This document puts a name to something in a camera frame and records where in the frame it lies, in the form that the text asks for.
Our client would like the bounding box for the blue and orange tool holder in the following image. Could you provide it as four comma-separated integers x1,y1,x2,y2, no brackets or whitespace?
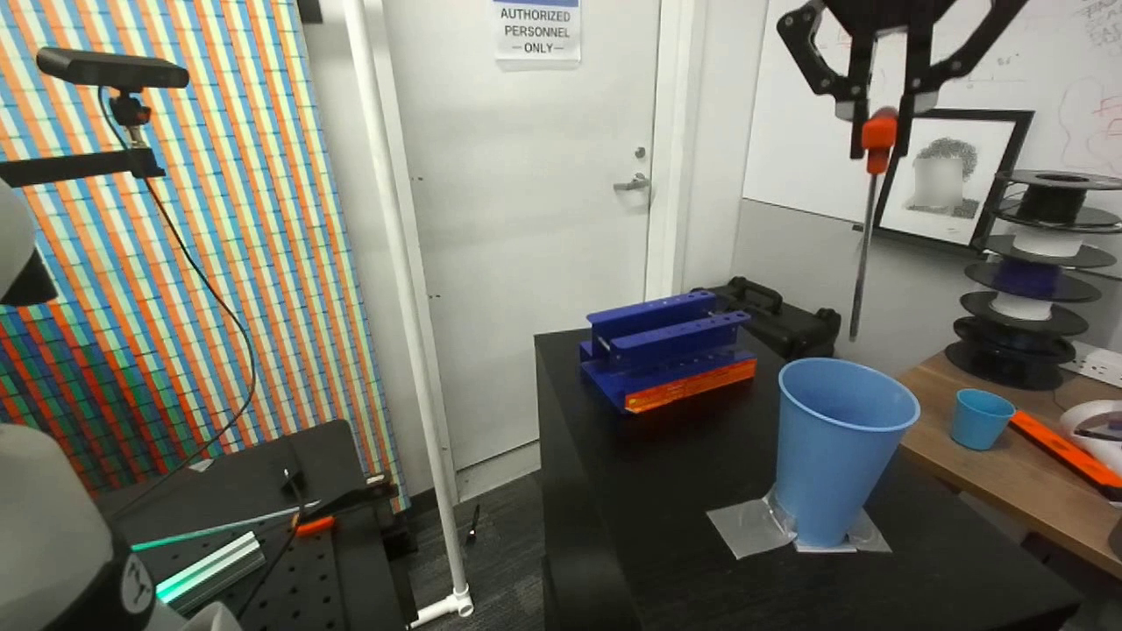
580,290,757,419

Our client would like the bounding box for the black framed picture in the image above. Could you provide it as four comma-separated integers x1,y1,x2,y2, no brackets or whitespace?
877,109,1030,249

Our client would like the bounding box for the black case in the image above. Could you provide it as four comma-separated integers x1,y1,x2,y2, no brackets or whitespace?
704,276,841,357

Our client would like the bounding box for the small blue cup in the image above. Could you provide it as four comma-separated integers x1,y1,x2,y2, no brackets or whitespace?
951,388,1014,453

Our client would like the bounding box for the authorized personnel sign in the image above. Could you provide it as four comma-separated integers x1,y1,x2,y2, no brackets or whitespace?
496,0,584,63

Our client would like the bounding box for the white pvc pipe frame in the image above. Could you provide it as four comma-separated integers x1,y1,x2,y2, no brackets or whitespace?
339,0,474,631

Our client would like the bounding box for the stack of filament spools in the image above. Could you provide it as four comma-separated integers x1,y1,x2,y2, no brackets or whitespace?
946,173,1122,388

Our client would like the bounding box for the orange tool on wooden table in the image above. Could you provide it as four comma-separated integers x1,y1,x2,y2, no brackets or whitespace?
1010,411,1122,502

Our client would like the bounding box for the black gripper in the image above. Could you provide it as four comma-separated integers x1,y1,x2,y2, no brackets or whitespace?
776,0,1027,121

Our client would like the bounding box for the black perforated breadboard table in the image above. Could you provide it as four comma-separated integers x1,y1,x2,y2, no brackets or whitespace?
104,422,408,631

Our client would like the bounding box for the black camera on stand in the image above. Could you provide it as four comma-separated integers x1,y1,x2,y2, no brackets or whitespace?
0,47,189,189

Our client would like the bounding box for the black camera cable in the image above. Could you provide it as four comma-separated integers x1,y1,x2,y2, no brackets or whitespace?
96,83,259,475

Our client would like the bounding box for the large blue cup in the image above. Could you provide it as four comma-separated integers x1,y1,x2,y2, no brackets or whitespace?
772,357,923,547

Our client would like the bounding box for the silver door handle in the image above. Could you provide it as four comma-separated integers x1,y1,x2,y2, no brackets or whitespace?
614,173,654,193

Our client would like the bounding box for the white door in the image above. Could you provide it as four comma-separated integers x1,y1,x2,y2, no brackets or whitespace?
385,0,671,465

